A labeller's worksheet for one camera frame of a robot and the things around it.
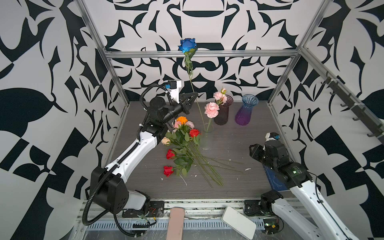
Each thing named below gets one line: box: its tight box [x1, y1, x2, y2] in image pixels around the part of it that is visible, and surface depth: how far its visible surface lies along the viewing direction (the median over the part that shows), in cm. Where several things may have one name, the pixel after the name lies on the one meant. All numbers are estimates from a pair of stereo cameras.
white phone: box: [221, 206, 257, 240], surface depth 68 cm
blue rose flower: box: [179, 38, 206, 132], surface depth 56 cm
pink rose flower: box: [174, 121, 182, 129], surface depth 101 cm
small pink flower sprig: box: [213, 87, 227, 105], surface depth 78 cm
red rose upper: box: [189, 128, 201, 138], surface depth 99 cm
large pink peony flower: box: [204, 102, 220, 132], surface depth 74 cm
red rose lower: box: [163, 166, 175, 177], surface depth 84 cm
